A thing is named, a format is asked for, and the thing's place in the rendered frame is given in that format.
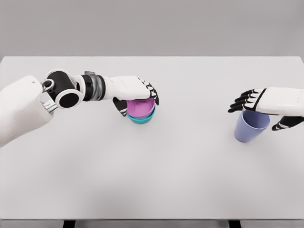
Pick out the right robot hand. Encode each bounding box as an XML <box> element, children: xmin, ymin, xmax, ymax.
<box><xmin>228</xmin><ymin>87</ymin><xmax>303</xmax><ymax>132</ymax></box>

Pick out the pink bowl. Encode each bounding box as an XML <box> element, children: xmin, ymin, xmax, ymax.
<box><xmin>125</xmin><ymin>97</ymin><xmax>156</xmax><ymax>119</ymax></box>

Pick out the lavender blue cup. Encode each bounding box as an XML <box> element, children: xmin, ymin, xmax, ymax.
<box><xmin>234</xmin><ymin>110</ymin><xmax>271</xmax><ymax>143</ymax></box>

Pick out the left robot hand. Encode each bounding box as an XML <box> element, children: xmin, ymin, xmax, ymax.
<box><xmin>112</xmin><ymin>76</ymin><xmax>160</xmax><ymax>117</ymax></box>

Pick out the teal bowl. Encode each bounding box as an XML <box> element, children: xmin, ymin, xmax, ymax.
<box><xmin>127</xmin><ymin>104</ymin><xmax>157</xmax><ymax>125</ymax></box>

